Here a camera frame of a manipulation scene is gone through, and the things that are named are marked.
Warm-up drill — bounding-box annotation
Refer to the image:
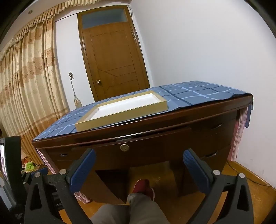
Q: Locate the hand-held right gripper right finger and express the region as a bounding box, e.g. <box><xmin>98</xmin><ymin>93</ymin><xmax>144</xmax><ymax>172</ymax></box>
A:
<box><xmin>183</xmin><ymin>148</ymin><xmax>254</xmax><ymax>224</ymax></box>

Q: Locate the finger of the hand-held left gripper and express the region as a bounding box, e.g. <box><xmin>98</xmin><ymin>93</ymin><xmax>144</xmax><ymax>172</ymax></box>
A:
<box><xmin>22</xmin><ymin>166</ymin><xmax>49</xmax><ymax>188</ymax></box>

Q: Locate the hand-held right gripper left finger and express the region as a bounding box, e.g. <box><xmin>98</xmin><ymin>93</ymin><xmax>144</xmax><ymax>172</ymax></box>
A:
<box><xmin>24</xmin><ymin>148</ymin><xmax>96</xmax><ymax>224</ymax></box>

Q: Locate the shallow wooden tray box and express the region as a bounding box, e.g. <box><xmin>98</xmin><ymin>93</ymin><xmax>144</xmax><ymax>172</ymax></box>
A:
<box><xmin>75</xmin><ymin>90</ymin><xmax>168</xmax><ymax>131</ymax></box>

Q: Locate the wooden side drawer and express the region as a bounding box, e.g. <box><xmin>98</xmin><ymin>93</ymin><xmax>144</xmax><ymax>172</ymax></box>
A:
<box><xmin>48</xmin><ymin>147</ymin><xmax>93</xmax><ymax>165</ymax></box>
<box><xmin>191</xmin><ymin>119</ymin><xmax>238</xmax><ymax>139</ymax></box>
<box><xmin>183</xmin><ymin>140</ymin><xmax>234</xmax><ymax>165</ymax></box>

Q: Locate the green crumpled object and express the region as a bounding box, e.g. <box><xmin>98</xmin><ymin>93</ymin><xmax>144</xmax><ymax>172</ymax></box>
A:
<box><xmin>24</xmin><ymin>161</ymin><xmax>36</xmax><ymax>173</ymax></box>

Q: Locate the dark wooden desk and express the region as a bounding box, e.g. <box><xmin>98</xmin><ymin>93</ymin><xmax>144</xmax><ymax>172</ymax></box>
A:
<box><xmin>32</xmin><ymin>95</ymin><xmax>253</xmax><ymax>204</ymax></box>

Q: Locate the reddish patterned cloth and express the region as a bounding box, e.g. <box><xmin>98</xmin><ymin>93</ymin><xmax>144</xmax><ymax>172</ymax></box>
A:
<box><xmin>37</xmin><ymin>107</ymin><xmax>248</xmax><ymax>204</ymax></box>

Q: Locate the person's left leg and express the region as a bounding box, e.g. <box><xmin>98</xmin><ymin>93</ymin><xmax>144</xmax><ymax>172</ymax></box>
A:
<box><xmin>89</xmin><ymin>203</ymin><xmax>131</xmax><ymax>224</ymax></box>

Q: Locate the person's leg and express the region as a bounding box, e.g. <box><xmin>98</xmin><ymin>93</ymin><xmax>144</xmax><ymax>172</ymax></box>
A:
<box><xmin>127</xmin><ymin>193</ymin><xmax>171</xmax><ymax>224</ymax></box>
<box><xmin>89</xmin><ymin>203</ymin><xmax>131</xmax><ymax>224</ymax></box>

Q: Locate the red shoe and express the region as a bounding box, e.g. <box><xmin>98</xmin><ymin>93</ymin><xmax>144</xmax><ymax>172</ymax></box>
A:
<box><xmin>131</xmin><ymin>179</ymin><xmax>155</xmax><ymax>202</ymax></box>

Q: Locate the person's right leg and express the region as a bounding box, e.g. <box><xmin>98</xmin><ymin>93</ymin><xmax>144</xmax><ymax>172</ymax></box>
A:
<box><xmin>127</xmin><ymin>193</ymin><xmax>171</xmax><ymax>224</ymax></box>

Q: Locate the beige curtain tieback tassel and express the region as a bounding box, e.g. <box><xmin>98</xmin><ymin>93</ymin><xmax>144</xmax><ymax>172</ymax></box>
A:
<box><xmin>71</xmin><ymin>80</ymin><xmax>83</xmax><ymax>108</ymax></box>

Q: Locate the beige patterned curtain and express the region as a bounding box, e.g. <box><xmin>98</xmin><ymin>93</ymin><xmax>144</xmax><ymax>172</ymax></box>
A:
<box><xmin>0</xmin><ymin>5</ymin><xmax>70</xmax><ymax>160</ymax></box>

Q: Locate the blue checked tablecloth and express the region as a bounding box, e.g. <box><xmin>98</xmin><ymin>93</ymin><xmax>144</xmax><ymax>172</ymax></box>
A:
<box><xmin>32</xmin><ymin>80</ymin><xmax>253</xmax><ymax>141</ymax></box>

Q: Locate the brown wooden door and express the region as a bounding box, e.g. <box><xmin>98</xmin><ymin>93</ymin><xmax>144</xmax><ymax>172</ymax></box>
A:
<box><xmin>77</xmin><ymin>5</ymin><xmax>151</xmax><ymax>103</ymax></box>

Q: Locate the frosted transom window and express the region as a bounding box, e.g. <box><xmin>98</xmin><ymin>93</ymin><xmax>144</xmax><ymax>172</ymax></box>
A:
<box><xmin>82</xmin><ymin>9</ymin><xmax>129</xmax><ymax>29</ymax></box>

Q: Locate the black floor cable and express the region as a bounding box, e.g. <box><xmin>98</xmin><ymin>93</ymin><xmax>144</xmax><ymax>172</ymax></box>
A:
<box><xmin>226</xmin><ymin>161</ymin><xmax>270</xmax><ymax>186</ymax></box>

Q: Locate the black wall cable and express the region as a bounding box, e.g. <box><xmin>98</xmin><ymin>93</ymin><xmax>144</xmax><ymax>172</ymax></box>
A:
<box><xmin>127</xmin><ymin>5</ymin><xmax>151</xmax><ymax>89</ymax></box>

